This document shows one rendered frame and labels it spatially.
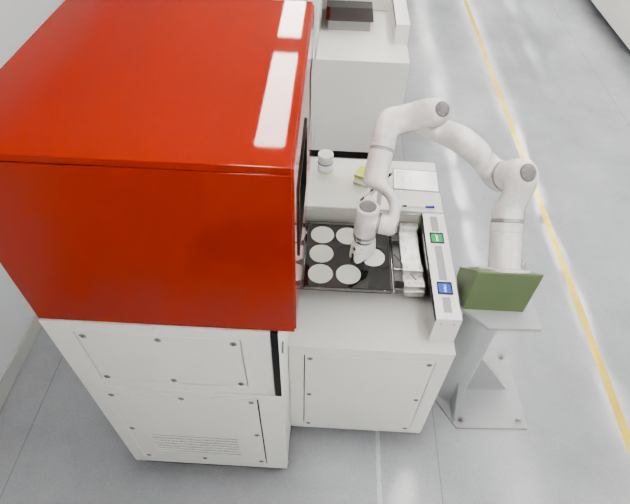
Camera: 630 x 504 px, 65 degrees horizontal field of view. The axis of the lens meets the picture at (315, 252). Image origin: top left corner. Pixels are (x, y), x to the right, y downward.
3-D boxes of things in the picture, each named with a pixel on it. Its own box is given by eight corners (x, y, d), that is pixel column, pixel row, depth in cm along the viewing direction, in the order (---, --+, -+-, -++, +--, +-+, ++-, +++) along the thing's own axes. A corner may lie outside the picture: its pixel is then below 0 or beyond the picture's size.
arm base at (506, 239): (522, 270, 200) (525, 224, 199) (537, 274, 181) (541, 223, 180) (473, 267, 202) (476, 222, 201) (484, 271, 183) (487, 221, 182)
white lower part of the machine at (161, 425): (138, 466, 234) (81, 386, 173) (179, 321, 289) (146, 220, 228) (288, 475, 233) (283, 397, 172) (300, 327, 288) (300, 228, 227)
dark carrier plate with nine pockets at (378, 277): (303, 286, 195) (303, 285, 194) (308, 224, 218) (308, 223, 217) (391, 290, 194) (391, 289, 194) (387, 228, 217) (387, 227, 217)
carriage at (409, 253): (402, 296, 198) (404, 292, 196) (397, 230, 222) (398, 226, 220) (423, 297, 198) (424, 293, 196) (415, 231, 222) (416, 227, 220)
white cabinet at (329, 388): (291, 433, 246) (287, 347, 186) (303, 280, 311) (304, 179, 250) (420, 441, 245) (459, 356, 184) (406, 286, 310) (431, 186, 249)
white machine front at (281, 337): (275, 395, 172) (270, 333, 142) (293, 228, 226) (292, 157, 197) (284, 396, 172) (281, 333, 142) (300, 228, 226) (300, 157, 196)
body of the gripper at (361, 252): (360, 247, 184) (358, 267, 192) (380, 235, 188) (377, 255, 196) (347, 235, 187) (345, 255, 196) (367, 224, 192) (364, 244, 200)
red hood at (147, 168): (38, 318, 143) (-80, 150, 99) (123, 148, 197) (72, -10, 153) (297, 332, 142) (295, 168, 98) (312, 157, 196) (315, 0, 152)
